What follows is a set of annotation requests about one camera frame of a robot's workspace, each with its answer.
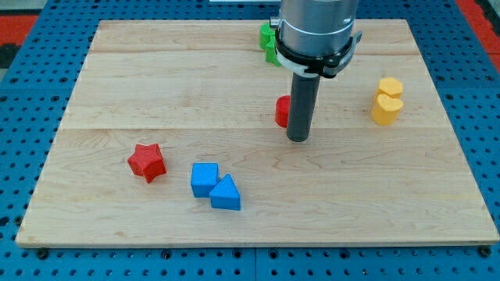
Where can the red circle block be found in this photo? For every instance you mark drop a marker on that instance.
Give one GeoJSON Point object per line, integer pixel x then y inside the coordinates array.
{"type": "Point", "coordinates": [282, 110]}

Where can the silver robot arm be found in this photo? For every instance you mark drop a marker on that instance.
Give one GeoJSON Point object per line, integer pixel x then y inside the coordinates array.
{"type": "Point", "coordinates": [316, 27]}

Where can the green star block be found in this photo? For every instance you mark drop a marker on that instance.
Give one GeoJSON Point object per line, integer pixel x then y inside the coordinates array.
{"type": "Point", "coordinates": [270, 53]}

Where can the red star block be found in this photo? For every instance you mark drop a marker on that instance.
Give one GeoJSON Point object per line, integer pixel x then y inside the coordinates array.
{"type": "Point", "coordinates": [147, 161]}

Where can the blue cube block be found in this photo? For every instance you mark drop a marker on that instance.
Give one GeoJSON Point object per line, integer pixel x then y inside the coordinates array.
{"type": "Point", "coordinates": [204, 177]}

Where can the blue triangle block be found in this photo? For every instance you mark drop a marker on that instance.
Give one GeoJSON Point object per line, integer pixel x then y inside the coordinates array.
{"type": "Point", "coordinates": [225, 195]}

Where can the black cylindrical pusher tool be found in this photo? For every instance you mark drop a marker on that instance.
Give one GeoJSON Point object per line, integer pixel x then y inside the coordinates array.
{"type": "Point", "coordinates": [303, 99]}

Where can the wooden board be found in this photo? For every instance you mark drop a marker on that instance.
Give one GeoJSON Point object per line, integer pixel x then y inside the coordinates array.
{"type": "Point", "coordinates": [203, 91]}

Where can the black white tool clamp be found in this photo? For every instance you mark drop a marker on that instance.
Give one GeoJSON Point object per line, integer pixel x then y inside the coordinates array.
{"type": "Point", "coordinates": [327, 66]}

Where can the yellow heart block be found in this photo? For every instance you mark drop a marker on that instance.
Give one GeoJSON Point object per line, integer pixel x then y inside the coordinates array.
{"type": "Point", "coordinates": [386, 109]}

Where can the yellow hexagon block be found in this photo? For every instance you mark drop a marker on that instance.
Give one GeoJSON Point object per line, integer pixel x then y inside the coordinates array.
{"type": "Point", "coordinates": [390, 86]}

